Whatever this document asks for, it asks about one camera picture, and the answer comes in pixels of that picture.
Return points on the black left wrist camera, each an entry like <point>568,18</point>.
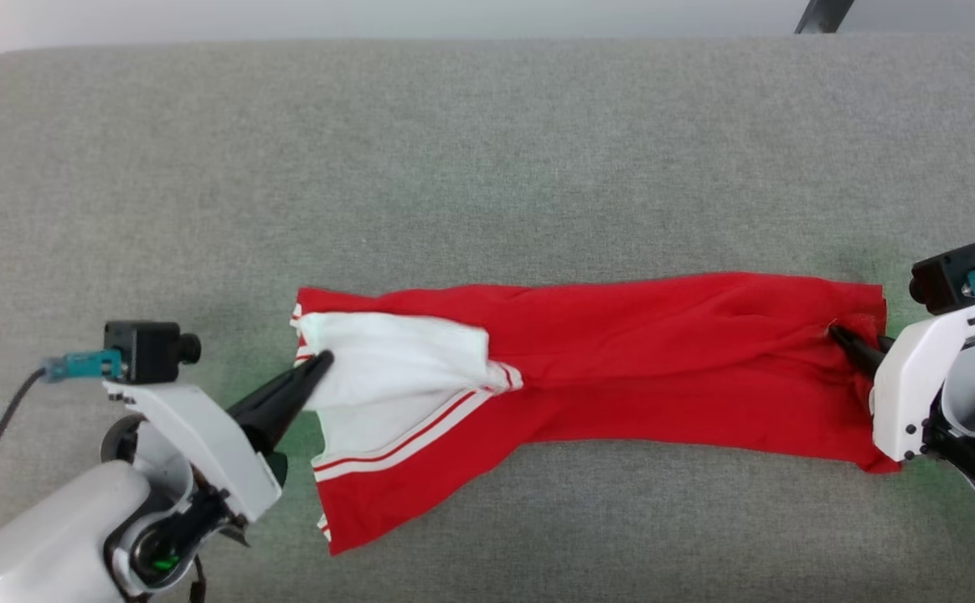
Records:
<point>148,352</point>

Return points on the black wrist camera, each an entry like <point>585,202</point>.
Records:
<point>148,352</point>
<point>944,276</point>

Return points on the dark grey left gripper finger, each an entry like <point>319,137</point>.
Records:
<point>282,423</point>
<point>282,387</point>

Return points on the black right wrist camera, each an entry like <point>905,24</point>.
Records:
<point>944,276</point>

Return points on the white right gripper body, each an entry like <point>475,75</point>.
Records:
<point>906,394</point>

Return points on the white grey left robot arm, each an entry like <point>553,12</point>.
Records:
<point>35,536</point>

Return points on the red white basketball jersey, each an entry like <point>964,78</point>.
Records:
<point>663,360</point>

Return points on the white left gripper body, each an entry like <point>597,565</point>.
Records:
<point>194,435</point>

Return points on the dark metal stand leg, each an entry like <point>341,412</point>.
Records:
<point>822,15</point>

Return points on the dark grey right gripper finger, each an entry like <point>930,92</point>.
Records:
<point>886,342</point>
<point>860,352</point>

